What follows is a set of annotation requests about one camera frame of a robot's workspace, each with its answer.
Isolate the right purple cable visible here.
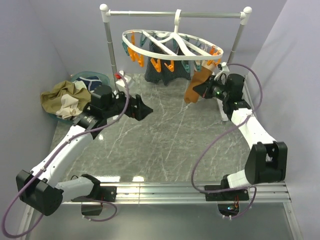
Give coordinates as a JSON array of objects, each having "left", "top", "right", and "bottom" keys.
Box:
[{"left": 190, "top": 63, "right": 264, "bottom": 221}]

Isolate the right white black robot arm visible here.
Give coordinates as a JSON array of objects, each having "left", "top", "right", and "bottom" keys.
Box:
[{"left": 193, "top": 73, "right": 288, "bottom": 202}]

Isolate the navy striped underwear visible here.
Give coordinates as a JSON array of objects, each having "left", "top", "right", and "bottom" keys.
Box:
[{"left": 144, "top": 57, "right": 191, "bottom": 86}]

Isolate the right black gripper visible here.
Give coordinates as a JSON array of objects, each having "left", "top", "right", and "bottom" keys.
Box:
[{"left": 192, "top": 75, "right": 230, "bottom": 102}]

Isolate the khaki tan underwear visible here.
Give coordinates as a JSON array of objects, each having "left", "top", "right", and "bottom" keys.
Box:
[{"left": 40, "top": 81, "right": 91, "bottom": 119}]

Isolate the navy blue bear underwear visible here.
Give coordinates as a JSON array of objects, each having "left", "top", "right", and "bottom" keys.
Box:
[{"left": 73, "top": 76, "right": 103, "bottom": 92}]

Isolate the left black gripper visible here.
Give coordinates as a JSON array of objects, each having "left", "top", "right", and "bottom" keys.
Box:
[{"left": 103, "top": 87, "right": 153, "bottom": 121}]

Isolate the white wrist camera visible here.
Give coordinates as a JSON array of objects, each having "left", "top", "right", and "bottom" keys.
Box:
[
  {"left": 115, "top": 72, "right": 135, "bottom": 93},
  {"left": 214, "top": 62, "right": 230, "bottom": 80}
]

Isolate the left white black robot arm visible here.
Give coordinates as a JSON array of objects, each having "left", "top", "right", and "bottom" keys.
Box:
[{"left": 16, "top": 85, "right": 153, "bottom": 216}]

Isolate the brown orange underwear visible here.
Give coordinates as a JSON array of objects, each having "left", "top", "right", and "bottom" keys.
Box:
[{"left": 184, "top": 61, "right": 216, "bottom": 104}]

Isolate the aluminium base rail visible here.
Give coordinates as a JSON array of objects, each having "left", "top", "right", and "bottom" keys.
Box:
[{"left": 18, "top": 182, "right": 303, "bottom": 240}]

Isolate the white silver clothes rack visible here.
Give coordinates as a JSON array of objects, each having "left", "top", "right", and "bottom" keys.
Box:
[{"left": 98, "top": 2, "right": 253, "bottom": 122}]

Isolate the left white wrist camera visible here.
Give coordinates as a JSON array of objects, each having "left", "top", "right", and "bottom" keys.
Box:
[{"left": 115, "top": 72, "right": 135, "bottom": 93}]

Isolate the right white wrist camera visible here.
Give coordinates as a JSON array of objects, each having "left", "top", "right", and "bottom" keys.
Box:
[{"left": 214, "top": 62, "right": 230, "bottom": 80}]

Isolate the white round clip hanger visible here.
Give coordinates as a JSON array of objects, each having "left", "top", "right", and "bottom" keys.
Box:
[{"left": 122, "top": 9, "right": 224, "bottom": 73}]

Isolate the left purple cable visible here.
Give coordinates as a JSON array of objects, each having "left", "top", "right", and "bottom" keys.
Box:
[{"left": 0, "top": 74, "right": 131, "bottom": 238}]

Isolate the teal plastic laundry basket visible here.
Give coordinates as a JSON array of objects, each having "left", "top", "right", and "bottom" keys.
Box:
[{"left": 40, "top": 71, "right": 110, "bottom": 123}]

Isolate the purple cable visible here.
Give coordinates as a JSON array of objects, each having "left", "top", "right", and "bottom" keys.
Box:
[
  {"left": 190, "top": 63, "right": 264, "bottom": 221},
  {"left": 0, "top": 74, "right": 131, "bottom": 238}
]

